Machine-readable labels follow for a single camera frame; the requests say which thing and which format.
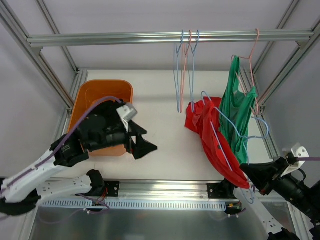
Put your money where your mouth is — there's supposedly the red tank top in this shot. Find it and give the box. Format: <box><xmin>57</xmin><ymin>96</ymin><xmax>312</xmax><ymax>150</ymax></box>
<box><xmin>184</xmin><ymin>97</ymin><xmax>250</xmax><ymax>189</ymax></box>

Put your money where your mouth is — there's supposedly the pink wire hanger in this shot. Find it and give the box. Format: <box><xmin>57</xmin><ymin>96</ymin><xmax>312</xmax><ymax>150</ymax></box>
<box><xmin>235</xmin><ymin>28</ymin><xmax>260</xmax><ymax>116</ymax></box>
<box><xmin>179</xmin><ymin>30</ymin><xmax>193</xmax><ymax>113</ymax></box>

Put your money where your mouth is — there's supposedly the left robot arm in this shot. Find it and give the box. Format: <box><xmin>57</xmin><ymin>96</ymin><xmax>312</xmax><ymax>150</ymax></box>
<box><xmin>0</xmin><ymin>96</ymin><xmax>158</xmax><ymax>217</ymax></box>

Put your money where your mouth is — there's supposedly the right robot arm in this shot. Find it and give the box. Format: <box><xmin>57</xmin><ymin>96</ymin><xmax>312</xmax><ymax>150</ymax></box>
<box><xmin>223</xmin><ymin>156</ymin><xmax>320</xmax><ymax>240</ymax></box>

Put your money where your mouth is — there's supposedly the green tank top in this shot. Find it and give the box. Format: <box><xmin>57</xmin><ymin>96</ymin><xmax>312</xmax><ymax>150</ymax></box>
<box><xmin>219</xmin><ymin>56</ymin><xmax>258</xmax><ymax>164</ymax></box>

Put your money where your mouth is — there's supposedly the orange plastic basket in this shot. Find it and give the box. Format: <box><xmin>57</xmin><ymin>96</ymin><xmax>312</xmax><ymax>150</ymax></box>
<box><xmin>60</xmin><ymin>80</ymin><xmax>133</xmax><ymax>159</ymax></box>

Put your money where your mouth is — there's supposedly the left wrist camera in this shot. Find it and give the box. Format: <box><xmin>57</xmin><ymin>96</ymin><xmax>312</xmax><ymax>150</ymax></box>
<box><xmin>116</xmin><ymin>102</ymin><xmax>138</xmax><ymax>132</ymax></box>

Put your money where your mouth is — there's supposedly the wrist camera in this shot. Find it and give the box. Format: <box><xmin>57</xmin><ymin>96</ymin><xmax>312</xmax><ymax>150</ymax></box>
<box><xmin>116</xmin><ymin>102</ymin><xmax>138</xmax><ymax>132</ymax></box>
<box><xmin>281</xmin><ymin>143</ymin><xmax>310</xmax><ymax>177</ymax></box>

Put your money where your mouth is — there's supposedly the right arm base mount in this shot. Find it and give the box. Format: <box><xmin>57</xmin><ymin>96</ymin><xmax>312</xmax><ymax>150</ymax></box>
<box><xmin>206</xmin><ymin>179</ymin><xmax>236</xmax><ymax>199</ymax></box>

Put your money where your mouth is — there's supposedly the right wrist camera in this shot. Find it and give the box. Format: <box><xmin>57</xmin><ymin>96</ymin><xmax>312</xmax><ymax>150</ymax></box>
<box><xmin>281</xmin><ymin>143</ymin><xmax>310</xmax><ymax>177</ymax></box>

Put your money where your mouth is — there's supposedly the aluminium frame rail front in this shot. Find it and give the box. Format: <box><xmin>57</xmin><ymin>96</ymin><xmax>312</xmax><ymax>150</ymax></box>
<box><xmin>29</xmin><ymin>178</ymin><xmax>296</xmax><ymax>201</ymax></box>

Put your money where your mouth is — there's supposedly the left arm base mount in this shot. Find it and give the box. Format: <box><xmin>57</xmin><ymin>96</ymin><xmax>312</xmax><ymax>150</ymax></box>
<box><xmin>83</xmin><ymin>180</ymin><xmax>120</xmax><ymax>199</ymax></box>

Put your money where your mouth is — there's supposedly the white slotted cable duct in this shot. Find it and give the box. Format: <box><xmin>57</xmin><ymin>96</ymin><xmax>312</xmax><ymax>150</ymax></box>
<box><xmin>41</xmin><ymin>198</ymin><xmax>227</xmax><ymax>212</ymax></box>

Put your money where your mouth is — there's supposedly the aluminium hanging rail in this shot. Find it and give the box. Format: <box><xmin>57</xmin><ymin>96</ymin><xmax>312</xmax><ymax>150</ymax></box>
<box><xmin>27</xmin><ymin>29</ymin><xmax>315</xmax><ymax>47</ymax></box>

